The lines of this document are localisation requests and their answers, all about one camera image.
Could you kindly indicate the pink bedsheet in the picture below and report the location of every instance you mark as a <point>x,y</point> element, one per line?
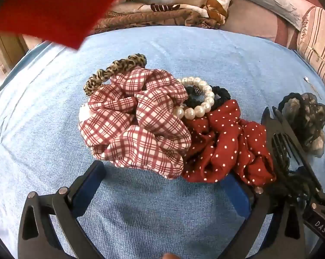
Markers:
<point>248,24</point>

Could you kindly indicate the striped pillow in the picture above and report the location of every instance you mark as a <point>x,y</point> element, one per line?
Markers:
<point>318,43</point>

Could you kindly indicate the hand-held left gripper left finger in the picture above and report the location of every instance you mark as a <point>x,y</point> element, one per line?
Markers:
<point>89,186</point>

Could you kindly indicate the black sheer dotted scrunchie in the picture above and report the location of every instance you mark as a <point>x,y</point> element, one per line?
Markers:
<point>308,118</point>

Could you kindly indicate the red polka dot scrunchie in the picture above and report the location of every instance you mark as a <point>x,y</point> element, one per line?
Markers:
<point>227,148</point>

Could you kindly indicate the brown quilted blanket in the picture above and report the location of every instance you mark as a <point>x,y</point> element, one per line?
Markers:
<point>140,19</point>

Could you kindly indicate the pink plaid scrunchie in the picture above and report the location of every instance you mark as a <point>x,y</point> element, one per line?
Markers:
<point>140,121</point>

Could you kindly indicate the wooden door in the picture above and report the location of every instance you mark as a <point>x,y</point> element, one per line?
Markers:
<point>6,51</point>

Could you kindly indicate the grey feather print pillow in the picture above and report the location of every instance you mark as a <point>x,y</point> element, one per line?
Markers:
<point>270,0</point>

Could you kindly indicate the red tray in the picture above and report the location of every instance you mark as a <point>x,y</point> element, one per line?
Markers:
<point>49,8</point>

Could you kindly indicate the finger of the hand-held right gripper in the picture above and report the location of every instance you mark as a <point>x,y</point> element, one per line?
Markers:
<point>322,199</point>

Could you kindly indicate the white cherry print scrunchie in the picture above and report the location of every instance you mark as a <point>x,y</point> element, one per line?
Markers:
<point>84,114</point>

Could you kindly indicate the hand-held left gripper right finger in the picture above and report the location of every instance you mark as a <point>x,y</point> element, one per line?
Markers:
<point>236,194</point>

